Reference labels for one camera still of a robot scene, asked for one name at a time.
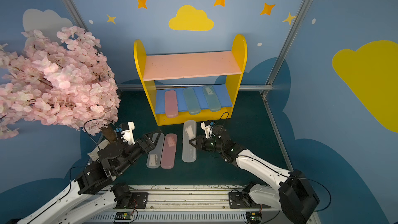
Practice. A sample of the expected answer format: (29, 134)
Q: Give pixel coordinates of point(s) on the green pencil case right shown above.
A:
(212, 99)

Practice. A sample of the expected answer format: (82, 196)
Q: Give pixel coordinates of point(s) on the left controller board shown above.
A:
(124, 217)

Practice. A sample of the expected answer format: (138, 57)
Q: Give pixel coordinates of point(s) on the pink pencil case top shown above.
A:
(169, 151)

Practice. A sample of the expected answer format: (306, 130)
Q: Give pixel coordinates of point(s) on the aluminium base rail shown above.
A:
(192, 205)

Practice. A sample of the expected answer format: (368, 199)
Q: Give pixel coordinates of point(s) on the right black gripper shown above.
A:
(205, 142)

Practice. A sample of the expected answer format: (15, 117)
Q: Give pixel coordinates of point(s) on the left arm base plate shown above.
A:
(132, 200)

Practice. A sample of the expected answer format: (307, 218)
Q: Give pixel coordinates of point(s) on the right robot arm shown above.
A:
(290, 192)

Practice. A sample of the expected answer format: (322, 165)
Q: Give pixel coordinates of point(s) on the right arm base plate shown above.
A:
(241, 200)

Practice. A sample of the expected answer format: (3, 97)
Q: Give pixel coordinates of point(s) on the pink pencil case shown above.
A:
(169, 151)
(171, 104)

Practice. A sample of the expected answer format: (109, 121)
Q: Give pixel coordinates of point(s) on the left aluminium frame post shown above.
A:
(67, 1)

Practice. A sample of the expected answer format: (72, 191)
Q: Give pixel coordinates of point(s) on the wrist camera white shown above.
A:
(125, 132)
(207, 126)

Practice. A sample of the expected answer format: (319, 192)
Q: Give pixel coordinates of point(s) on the controller board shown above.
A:
(253, 218)
(124, 217)

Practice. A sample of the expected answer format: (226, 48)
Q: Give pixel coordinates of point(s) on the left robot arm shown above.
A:
(92, 191)

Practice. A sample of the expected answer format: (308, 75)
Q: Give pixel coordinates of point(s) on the right controller board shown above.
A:
(253, 218)

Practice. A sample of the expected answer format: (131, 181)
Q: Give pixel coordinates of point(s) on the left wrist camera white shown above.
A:
(125, 132)

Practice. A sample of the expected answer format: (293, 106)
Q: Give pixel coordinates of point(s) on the aluminium frame post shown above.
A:
(67, 1)
(302, 11)

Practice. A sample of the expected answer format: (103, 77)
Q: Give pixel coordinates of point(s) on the pink pencil case bottom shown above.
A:
(171, 104)

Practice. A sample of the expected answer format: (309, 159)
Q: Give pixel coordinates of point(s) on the green pencil case middle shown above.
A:
(191, 100)

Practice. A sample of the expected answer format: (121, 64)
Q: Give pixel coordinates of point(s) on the green pencil case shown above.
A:
(191, 100)
(212, 99)

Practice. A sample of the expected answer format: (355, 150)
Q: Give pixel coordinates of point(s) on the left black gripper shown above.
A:
(142, 143)

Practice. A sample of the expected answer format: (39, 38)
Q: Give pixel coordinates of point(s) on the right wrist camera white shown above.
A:
(207, 126)

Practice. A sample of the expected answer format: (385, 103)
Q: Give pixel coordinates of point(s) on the right aluminium frame post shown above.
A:
(302, 11)

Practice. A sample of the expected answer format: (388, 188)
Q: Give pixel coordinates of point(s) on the yellow wooden shelf unit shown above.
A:
(230, 64)

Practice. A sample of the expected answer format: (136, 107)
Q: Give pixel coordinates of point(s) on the pink cherry blossom tree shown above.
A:
(65, 82)

